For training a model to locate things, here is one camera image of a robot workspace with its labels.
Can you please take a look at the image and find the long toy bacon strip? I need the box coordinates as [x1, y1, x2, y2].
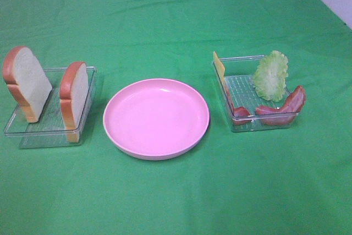
[255, 85, 306, 125]

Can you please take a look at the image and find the pink round plate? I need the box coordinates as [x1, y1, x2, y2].
[103, 78, 210, 160]

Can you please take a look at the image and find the toy bread slice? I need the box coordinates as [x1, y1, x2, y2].
[2, 46, 52, 123]
[59, 61, 89, 130]

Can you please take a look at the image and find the short toy bacon strip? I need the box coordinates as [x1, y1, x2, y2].
[225, 88, 252, 125]

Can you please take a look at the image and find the clear plastic tray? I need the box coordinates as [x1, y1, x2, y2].
[212, 55, 300, 132]
[4, 66, 97, 149]

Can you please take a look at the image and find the green tablecloth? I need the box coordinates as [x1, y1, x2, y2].
[1, 0, 351, 234]

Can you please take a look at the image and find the green toy lettuce leaf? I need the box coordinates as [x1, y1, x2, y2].
[252, 50, 288, 102]

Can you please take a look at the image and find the yellow toy cheese slice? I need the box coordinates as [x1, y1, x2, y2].
[213, 51, 229, 95]

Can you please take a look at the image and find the clear right plastic tray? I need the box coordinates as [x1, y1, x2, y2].
[212, 55, 300, 132]

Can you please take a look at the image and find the clear left plastic tray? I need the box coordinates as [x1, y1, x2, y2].
[4, 66, 97, 149]

